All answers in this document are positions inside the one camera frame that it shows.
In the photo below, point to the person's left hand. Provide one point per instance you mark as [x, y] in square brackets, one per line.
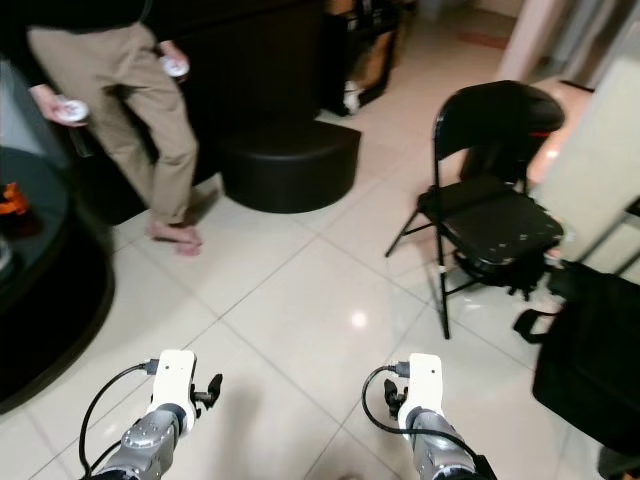
[170, 50]

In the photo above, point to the small orange object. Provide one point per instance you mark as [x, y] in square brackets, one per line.
[12, 200]

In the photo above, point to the person's right hand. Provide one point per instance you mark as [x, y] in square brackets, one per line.
[45, 100]

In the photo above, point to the black shelf rack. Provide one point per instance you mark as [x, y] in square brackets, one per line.
[360, 55]

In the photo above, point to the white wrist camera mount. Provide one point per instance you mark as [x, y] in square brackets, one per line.
[175, 380]
[422, 385]

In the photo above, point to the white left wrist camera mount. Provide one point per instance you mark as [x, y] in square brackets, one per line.
[175, 380]

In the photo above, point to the large black fabric bag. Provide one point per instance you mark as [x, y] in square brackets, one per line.
[595, 350]

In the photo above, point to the small black backpack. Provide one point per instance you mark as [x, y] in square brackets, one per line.
[495, 270]

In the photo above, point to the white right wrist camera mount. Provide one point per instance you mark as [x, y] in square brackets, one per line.
[422, 385]

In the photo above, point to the dark wooden cabinet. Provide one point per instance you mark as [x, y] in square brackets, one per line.
[250, 60]

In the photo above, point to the beige flat panel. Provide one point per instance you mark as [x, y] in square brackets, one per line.
[595, 160]

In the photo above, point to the white round controller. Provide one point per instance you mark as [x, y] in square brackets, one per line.
[178, 68]
[75, 110]

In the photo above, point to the black round table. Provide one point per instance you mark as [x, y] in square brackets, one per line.
[50, 300]

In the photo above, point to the black folding chair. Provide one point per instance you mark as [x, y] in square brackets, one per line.
[490, 220]

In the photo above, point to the person in khaki trousers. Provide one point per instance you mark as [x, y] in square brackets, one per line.
[130, 85]

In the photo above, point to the black round ottoman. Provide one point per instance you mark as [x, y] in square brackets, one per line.
[290, 165]

